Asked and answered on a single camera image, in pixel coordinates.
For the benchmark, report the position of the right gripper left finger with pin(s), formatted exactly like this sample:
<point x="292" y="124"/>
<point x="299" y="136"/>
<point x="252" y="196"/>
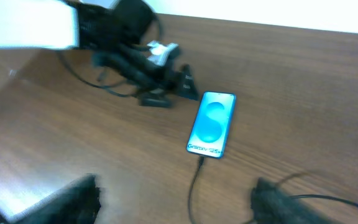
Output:
<point x="77" y="203"/>

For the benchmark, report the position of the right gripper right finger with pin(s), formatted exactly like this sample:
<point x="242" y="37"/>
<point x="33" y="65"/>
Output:
<point x="271" y="205"/>

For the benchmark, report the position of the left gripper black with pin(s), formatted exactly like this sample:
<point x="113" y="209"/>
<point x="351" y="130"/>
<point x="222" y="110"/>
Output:
<point x="132" y="64"/>

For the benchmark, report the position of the blue Galaxy smartphone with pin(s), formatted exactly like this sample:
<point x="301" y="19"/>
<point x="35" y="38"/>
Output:
<point x="212" y="124"/>

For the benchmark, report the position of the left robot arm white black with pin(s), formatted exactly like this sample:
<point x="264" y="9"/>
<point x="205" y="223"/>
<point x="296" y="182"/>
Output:
<point x="126" y="38"/>

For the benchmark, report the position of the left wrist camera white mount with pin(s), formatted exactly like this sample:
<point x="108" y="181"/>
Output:
<point x="161" y="53"/>

